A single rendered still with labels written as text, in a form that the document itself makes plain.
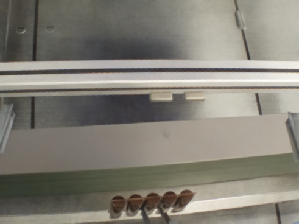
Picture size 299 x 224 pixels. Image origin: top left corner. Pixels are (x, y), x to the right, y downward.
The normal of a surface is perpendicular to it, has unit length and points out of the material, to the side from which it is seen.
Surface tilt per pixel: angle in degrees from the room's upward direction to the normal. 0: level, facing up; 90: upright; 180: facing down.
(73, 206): 90
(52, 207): 90
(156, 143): 90
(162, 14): 90
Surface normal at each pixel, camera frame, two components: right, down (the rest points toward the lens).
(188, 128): 0.14, -0.44
